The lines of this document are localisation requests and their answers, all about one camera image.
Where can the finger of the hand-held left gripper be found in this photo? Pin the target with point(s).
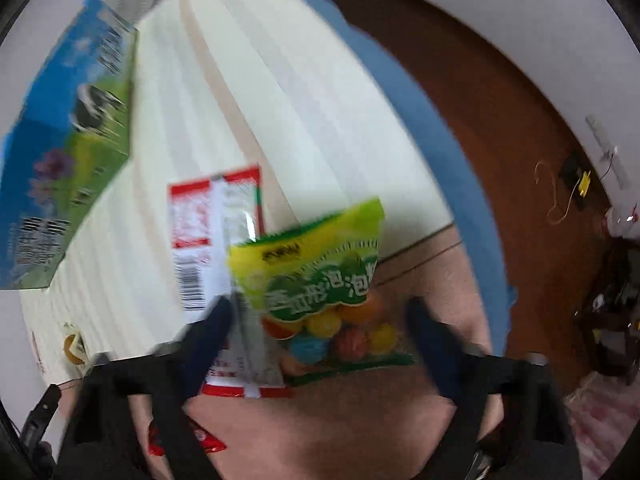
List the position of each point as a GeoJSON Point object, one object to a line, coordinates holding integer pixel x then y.
{"type": "Point", "coordinates": [42, 412]}

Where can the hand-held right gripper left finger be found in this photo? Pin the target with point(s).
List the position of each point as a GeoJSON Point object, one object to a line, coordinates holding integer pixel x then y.
{"type": "Point", "coordinates": [210, 337]}

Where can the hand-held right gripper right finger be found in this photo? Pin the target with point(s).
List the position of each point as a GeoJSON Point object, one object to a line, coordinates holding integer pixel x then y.
{"type": "Point", "coordinates": [430, 345]}

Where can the red-bordered white label packet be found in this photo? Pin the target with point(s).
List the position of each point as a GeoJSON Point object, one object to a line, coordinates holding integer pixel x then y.
{"type": "Point", "coordinates": [210, 220]}

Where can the green bag of coloured candy balls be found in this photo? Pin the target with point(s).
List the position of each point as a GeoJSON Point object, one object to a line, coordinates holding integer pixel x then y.
{"type": "Point", "coordinates": [320, 280]}

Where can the printed cardboard box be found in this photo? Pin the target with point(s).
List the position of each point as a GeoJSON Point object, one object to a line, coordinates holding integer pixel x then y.
{"type": "Point", "coordinates": [65, 160]}

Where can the small red snack packet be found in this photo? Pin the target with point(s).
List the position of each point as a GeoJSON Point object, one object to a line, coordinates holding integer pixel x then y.
{"type": "Point", "coordinates": [207, 442]}

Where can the dark wooden stool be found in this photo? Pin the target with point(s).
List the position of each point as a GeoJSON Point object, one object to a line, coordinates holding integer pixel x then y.
{"type": "Point", "coordinates": [610, 310]}

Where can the pink rug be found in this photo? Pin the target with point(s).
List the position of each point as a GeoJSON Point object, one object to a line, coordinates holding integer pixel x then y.
{"type": "Point", "coordinates": [600, 420]}

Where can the yellow plug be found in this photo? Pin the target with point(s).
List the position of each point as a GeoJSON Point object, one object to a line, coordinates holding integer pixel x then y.
{"type": "Point", "coordinates": [582, 182]}

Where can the black floor socket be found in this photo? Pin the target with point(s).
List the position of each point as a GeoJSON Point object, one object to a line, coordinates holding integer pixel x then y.
{"type": "Point", "coordinates": [570, 170]}

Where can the white plastic item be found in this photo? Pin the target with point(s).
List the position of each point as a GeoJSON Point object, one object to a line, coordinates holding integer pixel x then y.
{"type": "Point", "coordinates": [622, 221]}

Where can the cat printed blanket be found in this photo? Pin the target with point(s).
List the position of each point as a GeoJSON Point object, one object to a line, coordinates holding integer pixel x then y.
{"type": "Point", "coordinates": [300, 85]}

